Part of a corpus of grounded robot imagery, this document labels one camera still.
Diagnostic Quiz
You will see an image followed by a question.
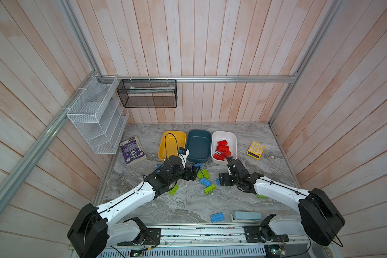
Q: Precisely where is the red lego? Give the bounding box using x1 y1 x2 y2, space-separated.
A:
223 150 232 158
213 153 225 161
216 145 230 152
217 140 228 146

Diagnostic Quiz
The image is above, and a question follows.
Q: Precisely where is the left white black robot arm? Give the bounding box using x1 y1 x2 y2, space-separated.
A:
67 147 199 258

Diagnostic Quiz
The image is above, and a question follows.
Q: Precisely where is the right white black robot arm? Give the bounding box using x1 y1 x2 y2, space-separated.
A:
219 157 345 246

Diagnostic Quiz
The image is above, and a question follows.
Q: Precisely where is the green lego centre left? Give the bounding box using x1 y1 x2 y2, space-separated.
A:
197 171 204 179

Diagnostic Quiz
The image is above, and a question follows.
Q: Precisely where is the green lego centre right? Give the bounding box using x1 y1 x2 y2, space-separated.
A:
201 169 210 180

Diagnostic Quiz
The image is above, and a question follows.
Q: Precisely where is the green lego lower centre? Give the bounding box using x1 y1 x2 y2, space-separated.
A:
204 184 216 195

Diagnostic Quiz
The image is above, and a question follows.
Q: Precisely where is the green lego lower left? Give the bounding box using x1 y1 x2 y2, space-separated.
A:
168 185 179 196

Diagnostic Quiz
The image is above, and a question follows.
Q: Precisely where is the yellow rectangular tray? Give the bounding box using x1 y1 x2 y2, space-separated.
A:
158 131 187 162

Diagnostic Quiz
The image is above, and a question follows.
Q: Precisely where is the dark teal rectangular tray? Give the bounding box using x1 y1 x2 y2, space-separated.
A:
186 129 212 163

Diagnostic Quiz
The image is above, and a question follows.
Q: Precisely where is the yellow calculator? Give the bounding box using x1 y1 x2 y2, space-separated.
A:
246 141 265 160

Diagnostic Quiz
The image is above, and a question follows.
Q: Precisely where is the light blue stapler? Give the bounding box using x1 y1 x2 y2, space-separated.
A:
231 211 264 221

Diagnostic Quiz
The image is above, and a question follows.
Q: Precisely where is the blue lego front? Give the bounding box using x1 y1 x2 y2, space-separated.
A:
211 213 225 223

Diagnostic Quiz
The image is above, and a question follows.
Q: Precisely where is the white rectangular tray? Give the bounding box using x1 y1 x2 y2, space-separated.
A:
211 131 238 165

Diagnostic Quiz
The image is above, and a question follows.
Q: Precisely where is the purple book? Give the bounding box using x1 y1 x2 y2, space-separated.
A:
119 136 146 165

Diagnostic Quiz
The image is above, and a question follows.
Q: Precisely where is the black mesh basket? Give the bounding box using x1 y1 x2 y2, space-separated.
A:
117 78 178 108

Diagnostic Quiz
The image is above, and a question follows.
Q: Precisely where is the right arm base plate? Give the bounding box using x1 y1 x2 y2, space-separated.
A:
243 226 289 243

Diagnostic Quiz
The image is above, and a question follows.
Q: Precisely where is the aluminium front rail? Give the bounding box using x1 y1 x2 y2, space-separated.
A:
69 222 336 250

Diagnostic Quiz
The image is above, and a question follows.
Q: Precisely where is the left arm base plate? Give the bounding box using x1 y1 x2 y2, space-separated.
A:
117 227 161 246

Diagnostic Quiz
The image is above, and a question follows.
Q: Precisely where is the white wire mesh shelf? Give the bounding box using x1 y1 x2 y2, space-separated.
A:
67 76 129 154

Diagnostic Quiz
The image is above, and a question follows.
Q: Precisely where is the aluminium back frame bar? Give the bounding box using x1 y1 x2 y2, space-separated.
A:
116 75 297 83

